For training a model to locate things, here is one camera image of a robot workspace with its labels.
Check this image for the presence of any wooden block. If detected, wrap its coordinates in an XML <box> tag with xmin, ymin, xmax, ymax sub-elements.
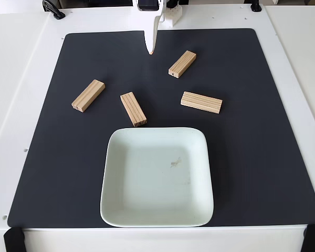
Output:
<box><xmin>120</xmin><ymin>91</ymin><xmax>148</xmax><ymax>128</ymax></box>
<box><xmin>71</xmin><ymin>79</ymin><xmax>106</xmax><ymax>113</ymax></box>
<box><xmin>180</xmin><ymin>91</ymin><xmax>223</xmax><ymax>114</ymax></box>
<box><xmin>168</xmin><ymin>50</ymin><xmax>197</xmax><ymax>79</ymax></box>

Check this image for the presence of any pale green square plate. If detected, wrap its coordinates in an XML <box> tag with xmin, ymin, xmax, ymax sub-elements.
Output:
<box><xmin>99</xmin><ymin>127</ymin><xmax>215</xmax><ymax>228</ymax></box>

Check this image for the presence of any black table clamp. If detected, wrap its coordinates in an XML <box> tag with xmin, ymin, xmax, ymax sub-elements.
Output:
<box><xmin>41</xmin><ymin>0</ymin><xmax>66</xmax><ymax>20</ymax></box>
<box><xmin>250</xmin><ymin>0</ymin><xmax>263</xmax><ymax>13</ymax></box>

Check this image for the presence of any black rubber mat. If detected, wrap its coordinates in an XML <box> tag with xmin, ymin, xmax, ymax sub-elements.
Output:
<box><xmin>7</xmin><ymin>28</ymin><xmax>315</xmax><ymax>228</ymax></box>

